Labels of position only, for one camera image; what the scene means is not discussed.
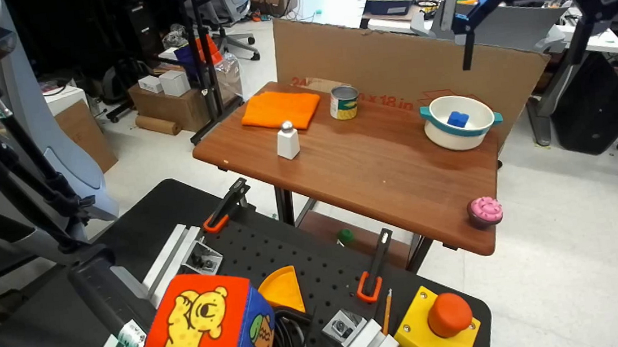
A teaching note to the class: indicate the yellow wedge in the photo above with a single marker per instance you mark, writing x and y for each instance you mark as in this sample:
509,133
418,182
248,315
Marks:
283,290

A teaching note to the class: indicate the cardboard sheet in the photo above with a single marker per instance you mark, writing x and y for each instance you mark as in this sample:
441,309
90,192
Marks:
359,49

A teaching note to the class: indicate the green ball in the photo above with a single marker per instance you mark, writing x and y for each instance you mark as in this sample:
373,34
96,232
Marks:
345,236

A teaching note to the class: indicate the white salt shaker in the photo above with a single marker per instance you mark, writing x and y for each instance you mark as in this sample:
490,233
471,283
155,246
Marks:
287,141

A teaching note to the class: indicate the blue block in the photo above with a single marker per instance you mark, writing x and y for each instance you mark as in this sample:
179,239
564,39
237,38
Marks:
458,119

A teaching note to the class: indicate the stack of boxes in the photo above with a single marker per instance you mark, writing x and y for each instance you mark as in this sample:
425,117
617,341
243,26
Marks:
172,104

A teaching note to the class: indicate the tin can yellow label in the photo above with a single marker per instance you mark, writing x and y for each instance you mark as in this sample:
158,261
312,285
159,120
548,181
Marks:
344,105

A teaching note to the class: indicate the brown paper roll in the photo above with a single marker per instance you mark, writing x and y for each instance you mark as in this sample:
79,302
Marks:
158,125

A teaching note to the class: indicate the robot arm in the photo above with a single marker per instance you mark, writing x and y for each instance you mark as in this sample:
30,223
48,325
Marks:
30,109

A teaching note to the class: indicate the pink toy cupcake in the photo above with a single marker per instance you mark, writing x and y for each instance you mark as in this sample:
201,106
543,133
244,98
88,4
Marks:
485,212

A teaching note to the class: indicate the yellow box orange button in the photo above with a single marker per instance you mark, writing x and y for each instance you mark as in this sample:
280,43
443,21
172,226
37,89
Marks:
432,331

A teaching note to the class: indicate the soft toy cube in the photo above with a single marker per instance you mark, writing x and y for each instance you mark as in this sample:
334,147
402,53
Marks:
204,325

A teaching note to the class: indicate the pencil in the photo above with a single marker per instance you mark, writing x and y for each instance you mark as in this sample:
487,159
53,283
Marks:
387,313

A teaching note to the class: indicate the cardboard box white top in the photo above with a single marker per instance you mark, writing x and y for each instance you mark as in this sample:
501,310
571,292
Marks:
84,133

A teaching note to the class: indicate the black stand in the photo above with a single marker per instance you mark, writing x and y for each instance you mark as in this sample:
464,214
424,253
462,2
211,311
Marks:
206,81

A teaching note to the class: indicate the orange cloth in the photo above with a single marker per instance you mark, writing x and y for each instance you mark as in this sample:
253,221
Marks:
280,109

